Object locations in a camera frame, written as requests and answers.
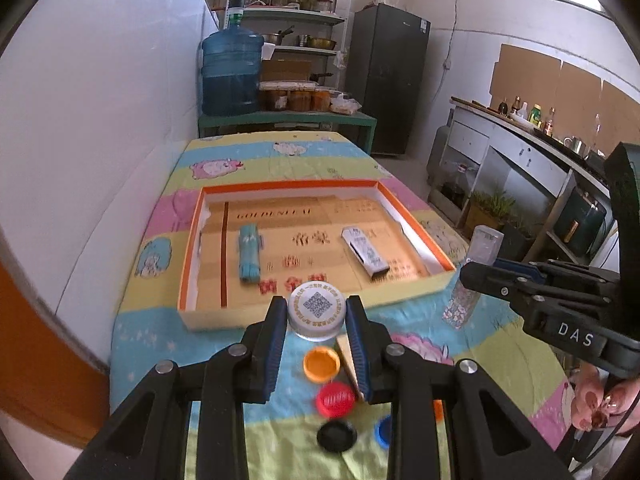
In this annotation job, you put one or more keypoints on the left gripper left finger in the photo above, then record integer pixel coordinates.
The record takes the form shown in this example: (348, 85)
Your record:
(146, 437)

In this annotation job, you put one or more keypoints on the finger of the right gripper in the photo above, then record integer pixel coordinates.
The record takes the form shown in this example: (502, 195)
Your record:
(525, 289)
(556, 272)

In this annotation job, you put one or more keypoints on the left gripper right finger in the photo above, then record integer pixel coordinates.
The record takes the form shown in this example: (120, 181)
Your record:
(488, 435)

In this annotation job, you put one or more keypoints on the orange bottle cap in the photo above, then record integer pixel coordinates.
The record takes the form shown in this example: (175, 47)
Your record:
(321, 365)
(438, 410)

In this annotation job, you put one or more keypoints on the blue bottle cap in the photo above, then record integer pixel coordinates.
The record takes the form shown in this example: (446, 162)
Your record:
(383, 432)

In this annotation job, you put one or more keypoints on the Hello Kitty silver case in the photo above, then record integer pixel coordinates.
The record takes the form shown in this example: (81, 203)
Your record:
(370, 259)

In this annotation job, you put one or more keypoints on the black bottle cap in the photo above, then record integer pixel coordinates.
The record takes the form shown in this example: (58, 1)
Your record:
(336, 436)

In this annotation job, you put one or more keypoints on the red bottle cap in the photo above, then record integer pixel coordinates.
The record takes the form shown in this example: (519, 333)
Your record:
(335, 400)

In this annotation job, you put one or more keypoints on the white QR code cap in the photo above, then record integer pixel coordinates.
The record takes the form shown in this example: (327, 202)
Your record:
(316, 311)

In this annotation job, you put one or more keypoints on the teal patterned case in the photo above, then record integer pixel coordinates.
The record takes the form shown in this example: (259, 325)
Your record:
(250, 243)

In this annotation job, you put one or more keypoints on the gold rectangular box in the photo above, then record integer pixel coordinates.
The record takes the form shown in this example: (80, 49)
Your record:
(342, 347)

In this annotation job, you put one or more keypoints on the person's right hand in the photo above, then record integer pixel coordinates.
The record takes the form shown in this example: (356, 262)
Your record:
(591, 397)

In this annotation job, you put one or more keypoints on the potted green plant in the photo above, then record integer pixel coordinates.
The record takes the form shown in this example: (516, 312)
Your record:
(492, 210)

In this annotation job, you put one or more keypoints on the white kitchen counter cabinet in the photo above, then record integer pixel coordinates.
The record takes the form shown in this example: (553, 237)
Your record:
(531, 177)

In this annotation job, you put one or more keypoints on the orange wooden door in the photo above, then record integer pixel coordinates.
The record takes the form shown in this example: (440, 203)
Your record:
(44, 384)

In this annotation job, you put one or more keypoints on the orange rimmed cardboard tray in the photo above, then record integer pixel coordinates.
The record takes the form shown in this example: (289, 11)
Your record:
(300, 223)

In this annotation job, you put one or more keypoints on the green low table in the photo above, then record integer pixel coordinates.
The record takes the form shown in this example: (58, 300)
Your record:
(360, 120)

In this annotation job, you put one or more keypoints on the dark refrigerator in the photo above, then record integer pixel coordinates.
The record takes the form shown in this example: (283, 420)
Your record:
(384, 72)

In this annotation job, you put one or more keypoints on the brown cardboard box on shelf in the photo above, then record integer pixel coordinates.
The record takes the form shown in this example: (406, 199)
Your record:
(285, 70)

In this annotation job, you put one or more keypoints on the white storage shelf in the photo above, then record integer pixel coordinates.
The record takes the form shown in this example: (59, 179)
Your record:
(312, 31)

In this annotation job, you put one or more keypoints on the blue water jug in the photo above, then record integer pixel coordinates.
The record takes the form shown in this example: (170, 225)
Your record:
(232, 59)

